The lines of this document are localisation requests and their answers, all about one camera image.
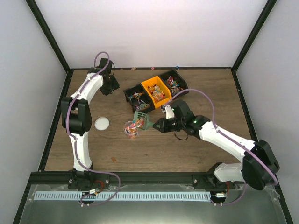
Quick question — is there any light blue slotted cable duct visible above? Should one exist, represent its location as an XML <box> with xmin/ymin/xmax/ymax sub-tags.
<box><xmin>33</xmin><ymin>191</ymin><xmax>211</xmax><ymax>202</ymax></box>

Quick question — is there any orange candy bin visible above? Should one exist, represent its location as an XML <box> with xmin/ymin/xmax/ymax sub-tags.
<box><xmin>141</xmin><ymin>76</ymin><xmax>172</xmax><ymax>109</ymax></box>

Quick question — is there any green plastic scoop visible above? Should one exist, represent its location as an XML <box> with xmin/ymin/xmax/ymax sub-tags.
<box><xmin>133</xmin><ymin>111</ymin><xmax>154</xmax><ymax>130</ymax></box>

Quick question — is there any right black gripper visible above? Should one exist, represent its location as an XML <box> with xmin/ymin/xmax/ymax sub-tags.
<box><xmin>153</xmin><ymin>118</ymin><xmax>185</xmax><ymax>133</ymax></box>

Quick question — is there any white round cup lid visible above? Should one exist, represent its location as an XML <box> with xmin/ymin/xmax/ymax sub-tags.
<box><xmin>94</xmin><ymin>117</ymin><xmax>110</xmax><ymax>131</ymax></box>

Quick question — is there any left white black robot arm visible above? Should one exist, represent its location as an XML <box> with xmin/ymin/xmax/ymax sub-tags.
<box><xmin>61</xmin><ymin>58</ymin><xmax>120</xmax><ymax>172</ymax></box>

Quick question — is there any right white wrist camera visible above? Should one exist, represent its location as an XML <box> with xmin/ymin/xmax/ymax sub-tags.
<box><xmin>164</xmin><ymin>105</ymin><xmax>175</xmax><ymax>120</ymax></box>

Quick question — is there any clear plastic cup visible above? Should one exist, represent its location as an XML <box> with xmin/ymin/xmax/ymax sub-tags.
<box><xmin>123</xmin><ymin>121</ymin><xmax>139</xmax><ymax>139</ymax></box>

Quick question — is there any black candy bin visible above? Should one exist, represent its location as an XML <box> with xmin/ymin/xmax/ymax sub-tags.
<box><xmin>158</xmin><ymin>70</ymin><xmax>188</xmax><ymax>97</ymax></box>
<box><xmin>123</xmin><ymin>83</ymin><xmax>155</xmax><ymax>113</ymax></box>

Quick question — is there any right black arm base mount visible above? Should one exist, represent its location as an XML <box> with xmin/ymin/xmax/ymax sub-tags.
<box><xmin>192</xmin><ymin>172</ymin><xmax>235</xmax><ymax>190</ymax></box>

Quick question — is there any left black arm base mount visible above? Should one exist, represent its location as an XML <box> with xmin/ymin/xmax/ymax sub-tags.
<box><xmin>68</xmin><ymin>172</ymin><xmax>110</xmax><ymax>190</ymax></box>

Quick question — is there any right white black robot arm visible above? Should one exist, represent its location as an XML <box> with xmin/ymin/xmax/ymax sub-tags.
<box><xmin>153</xmin><ymin>100</ymin><xmax>279</xmax><ymax>190</ymax></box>

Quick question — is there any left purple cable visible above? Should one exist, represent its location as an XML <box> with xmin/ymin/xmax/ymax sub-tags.
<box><xmin>66</xmin><ymin>51</ymin><xmax>121</xmax><ymax>208</ymax></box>

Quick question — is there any black aluminium frame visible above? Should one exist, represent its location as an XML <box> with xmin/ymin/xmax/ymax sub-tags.
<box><xmin>13</xmin><ymin>0</ymin><xmax>294</xmax><ymax>224</ymax></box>

